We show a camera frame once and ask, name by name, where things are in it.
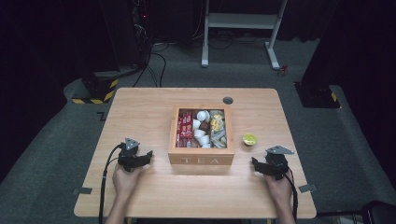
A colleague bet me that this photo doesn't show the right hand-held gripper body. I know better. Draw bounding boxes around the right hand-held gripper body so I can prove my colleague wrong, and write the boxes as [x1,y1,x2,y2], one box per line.
[263,145,295,182]

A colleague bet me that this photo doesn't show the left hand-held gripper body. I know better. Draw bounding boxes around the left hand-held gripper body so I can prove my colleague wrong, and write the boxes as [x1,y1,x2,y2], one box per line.
[117,137,142,173]

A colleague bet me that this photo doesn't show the yellow lidded capsule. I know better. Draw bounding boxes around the yellow lidded capsule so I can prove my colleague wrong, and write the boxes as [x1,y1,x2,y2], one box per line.
[242,133,259,147]

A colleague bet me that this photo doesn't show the wooden tea box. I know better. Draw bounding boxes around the wooden tea box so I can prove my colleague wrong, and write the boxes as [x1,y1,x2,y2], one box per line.
[167,105,235,166]

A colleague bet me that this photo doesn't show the person's right hand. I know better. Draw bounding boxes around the person's right hand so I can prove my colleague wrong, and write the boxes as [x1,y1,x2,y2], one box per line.
[262,170,294,207]

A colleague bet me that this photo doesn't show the person's left hand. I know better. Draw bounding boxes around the person's left hand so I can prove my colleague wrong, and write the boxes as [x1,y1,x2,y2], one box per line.
[111,161,144,202]

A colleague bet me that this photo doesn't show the grey tape piece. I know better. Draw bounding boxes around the grey tape piece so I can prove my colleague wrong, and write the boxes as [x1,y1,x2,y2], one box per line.
[72,187,93,196]
[299,183,318,193]

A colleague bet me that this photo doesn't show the stack of red packets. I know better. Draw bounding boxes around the stack of red packets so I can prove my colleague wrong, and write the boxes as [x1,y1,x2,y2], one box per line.
[175,111,194,148]

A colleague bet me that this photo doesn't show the pile of clear tea bags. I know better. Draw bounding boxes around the pile of clear tea bags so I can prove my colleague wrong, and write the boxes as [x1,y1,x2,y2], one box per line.
[209,109,228,149]

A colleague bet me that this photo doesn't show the black yellow striped stand base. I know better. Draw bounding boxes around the black yellow striped stand base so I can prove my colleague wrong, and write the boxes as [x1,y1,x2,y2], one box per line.
[293,81,341,109]
[71,70,120,105]

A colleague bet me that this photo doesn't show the small red floor object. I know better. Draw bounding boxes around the small red floor object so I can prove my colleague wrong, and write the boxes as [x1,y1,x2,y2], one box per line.
[277,63,290,77]

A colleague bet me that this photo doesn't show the black chair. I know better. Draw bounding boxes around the black chair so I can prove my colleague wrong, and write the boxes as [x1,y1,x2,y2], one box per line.
[317,200,396,224]

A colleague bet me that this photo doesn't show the dark equipment rack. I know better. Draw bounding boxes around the dark equipment rack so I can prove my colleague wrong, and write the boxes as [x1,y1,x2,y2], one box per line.
[130,0,154,70]

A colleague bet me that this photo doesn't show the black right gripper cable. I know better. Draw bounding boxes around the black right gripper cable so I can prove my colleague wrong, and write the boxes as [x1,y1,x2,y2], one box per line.
[281,167,300,222]

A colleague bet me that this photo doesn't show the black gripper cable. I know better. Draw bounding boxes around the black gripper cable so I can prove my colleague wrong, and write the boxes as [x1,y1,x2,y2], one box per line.
[98,143,123,224]
[281,167,300,222]

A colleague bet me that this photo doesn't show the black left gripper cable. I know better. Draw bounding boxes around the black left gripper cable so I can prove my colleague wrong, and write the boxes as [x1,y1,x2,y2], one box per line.
[98,143,123,224]

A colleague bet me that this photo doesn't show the black floor cables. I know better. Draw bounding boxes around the black floor cables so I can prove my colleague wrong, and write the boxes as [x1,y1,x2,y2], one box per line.
[132,41,171,89]

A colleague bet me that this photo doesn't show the white metal stand frame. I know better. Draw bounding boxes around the white metal stand frame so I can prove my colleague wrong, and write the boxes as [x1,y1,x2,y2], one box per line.
[201,0,289,71]

